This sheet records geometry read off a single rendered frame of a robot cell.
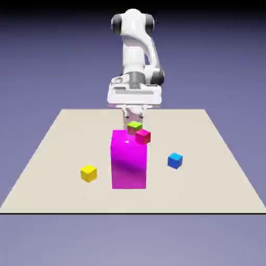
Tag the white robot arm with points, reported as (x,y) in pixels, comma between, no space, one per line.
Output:
(135,31)

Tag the small green cube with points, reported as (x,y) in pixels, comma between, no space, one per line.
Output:
(135,125)

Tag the small blue cube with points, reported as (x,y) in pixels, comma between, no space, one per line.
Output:
(175,161)

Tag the large magenta box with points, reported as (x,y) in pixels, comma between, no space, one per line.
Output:
(128,162)

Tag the small red cube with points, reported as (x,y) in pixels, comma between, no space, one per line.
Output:
(143,136)

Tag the small yellow cube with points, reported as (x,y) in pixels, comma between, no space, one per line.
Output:
(88,173)

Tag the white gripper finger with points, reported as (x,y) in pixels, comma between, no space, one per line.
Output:
(142,115)
(126,116)

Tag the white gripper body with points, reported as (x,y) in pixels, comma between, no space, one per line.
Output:
(135,97)

